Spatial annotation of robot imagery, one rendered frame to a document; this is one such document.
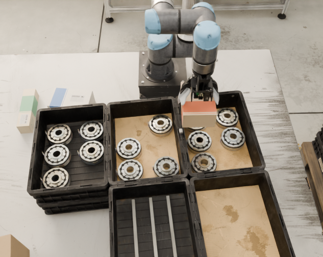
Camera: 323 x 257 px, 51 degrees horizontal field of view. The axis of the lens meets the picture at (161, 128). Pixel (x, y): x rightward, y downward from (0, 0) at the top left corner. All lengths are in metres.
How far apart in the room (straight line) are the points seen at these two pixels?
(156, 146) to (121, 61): 0.70
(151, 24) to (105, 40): 2.19
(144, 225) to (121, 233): 0.09
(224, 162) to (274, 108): 0.52
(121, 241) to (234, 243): 0.41
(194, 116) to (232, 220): 0.42
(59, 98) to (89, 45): 1.52
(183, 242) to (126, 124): 0.58
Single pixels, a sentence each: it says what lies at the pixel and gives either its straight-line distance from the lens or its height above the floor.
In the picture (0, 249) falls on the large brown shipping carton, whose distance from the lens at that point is 1.34.
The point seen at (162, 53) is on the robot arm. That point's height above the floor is 0.97.
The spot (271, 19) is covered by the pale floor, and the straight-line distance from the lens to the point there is 3.57.
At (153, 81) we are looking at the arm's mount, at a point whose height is 0.80.
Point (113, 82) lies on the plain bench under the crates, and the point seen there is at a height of 0.70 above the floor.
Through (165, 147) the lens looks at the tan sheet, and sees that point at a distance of 1.46.
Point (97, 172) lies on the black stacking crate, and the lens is 1.44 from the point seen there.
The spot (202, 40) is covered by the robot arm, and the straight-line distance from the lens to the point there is 0.99.
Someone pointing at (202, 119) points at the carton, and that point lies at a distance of 1.23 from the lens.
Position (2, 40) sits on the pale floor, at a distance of 3.55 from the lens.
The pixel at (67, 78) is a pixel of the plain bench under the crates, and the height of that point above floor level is 0.70.
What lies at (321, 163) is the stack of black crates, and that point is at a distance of 2.38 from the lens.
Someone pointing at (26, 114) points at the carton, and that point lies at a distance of 1.79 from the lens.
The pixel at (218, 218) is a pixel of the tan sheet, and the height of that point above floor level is 0.83.
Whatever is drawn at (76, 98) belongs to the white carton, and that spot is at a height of 0.79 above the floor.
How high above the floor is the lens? 2.07
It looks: 55 degrees down
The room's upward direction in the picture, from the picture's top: 1 degrees counter-clockwise
